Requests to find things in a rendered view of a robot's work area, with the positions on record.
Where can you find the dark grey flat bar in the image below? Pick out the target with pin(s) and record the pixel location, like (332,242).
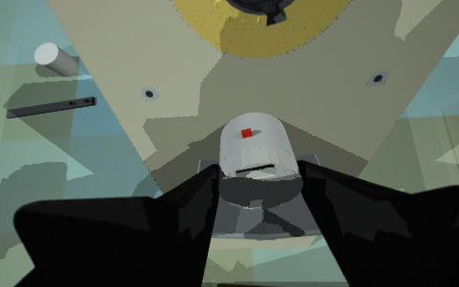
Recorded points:
(52,107)

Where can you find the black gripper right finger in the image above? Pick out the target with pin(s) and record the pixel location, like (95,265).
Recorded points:
(380,236)

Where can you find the grey cylinder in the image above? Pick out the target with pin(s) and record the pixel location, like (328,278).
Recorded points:
(257,167)
(52,57)

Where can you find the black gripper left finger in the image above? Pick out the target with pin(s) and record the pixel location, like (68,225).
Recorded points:
(170,234)

